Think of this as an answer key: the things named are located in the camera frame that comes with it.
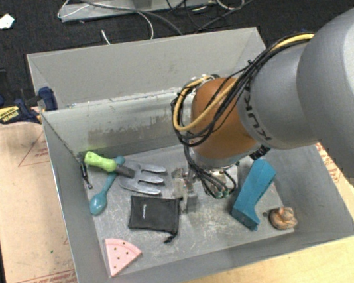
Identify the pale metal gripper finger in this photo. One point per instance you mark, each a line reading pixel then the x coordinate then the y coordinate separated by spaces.
pixel 191 200
pixel 179 191

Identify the teal blue angled block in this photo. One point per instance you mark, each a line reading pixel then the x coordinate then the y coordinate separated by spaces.
pixel 253 188

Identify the tan toy animal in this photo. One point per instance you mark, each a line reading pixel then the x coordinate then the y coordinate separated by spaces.
pixel 282 218

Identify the teal plastic spoon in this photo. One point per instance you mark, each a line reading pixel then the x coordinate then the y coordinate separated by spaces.
pixel 98 204

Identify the pink dotted wedge slice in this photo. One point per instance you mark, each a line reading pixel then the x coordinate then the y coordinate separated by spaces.
pixel 120 254

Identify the small thin black tool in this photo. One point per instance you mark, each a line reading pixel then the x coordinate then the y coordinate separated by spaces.
pixel 84 173

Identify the grey metal bin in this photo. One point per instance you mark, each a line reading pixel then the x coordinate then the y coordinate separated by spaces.
pixel 138 70

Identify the black cylinder on white bracket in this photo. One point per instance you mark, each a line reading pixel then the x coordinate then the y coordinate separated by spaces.
pixel 259 152

